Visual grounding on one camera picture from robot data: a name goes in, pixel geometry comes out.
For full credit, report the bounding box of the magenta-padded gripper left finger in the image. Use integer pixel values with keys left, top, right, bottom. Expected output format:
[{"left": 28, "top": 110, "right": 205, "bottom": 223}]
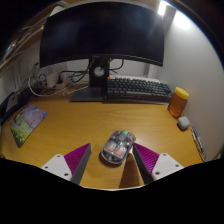
[{"left": 41, "top": 143, "right": 92, "bottom": 186}]

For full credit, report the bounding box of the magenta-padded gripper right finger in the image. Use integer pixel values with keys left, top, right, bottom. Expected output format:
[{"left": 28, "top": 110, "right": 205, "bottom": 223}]
[{"left": 131, "top": 142, "right": 184, "bottom": 185}]

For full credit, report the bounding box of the transparent computer mouse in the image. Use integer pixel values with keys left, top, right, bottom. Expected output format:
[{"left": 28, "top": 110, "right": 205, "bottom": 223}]
[{"left": 100, "top": 129, "right": 137, "bottom": 166}]

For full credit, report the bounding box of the floral print mouse pad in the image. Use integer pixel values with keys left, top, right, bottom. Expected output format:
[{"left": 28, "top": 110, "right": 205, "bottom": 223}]
[{"left": 9, "top": 103, "right": 48, "bottom": 149}]

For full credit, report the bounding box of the small grey earbuds case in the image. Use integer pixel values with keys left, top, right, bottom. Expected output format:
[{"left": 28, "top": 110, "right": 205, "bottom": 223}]
[{"left": 176, "top": 115, "right": 191, "bottom": 131}]

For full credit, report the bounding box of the orange jar with yellow lid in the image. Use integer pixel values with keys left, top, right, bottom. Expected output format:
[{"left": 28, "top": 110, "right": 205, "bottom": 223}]
[{"left": 167, "top": 87, "right": 190, "bottom": 118}]

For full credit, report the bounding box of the silver computer in black stand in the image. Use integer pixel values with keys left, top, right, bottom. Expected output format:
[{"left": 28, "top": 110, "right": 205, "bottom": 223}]
[{"left": 0, "top": 88, "right": 34, "bottom": 126}]

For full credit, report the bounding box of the dark mechanical keyboard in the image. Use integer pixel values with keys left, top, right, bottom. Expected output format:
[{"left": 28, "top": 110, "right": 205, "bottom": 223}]
[{"left": 105, "top": 77, "right": 173, "bottom": 104}]

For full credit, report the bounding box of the white power strip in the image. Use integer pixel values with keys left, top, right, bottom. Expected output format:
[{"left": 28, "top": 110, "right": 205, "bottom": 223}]
[{"left": 44, "top": 73, "right": 69, "bottom": 90}]

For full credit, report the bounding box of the black computer monitor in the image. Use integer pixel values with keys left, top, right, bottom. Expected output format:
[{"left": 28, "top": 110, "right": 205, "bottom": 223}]
[{"left": 39, "top": 1, "right": 166, "bottom": 103}]

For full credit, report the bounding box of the white cable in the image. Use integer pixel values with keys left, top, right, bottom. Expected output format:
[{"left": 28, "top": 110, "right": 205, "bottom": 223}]
[{"left": 27, "top": 64, "right": 73, "bottom": 98}]

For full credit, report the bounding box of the black cable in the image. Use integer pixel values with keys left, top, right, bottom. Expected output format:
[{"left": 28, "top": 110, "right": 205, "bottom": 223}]
[{"left": 59, "top": 68, "right": 92, "bottom": 84}]

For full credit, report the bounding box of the wooden wall shelf unit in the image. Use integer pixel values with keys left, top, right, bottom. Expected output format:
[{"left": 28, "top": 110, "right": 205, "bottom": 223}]
[{"left": 0, "top": 6, "right": 54, "bottom": 69}]

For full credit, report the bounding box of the bright wall lamp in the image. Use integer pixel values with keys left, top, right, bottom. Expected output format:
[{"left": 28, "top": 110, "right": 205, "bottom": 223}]
[{"left": 157, "top": 0, "right": 169, "bottom": 17}]

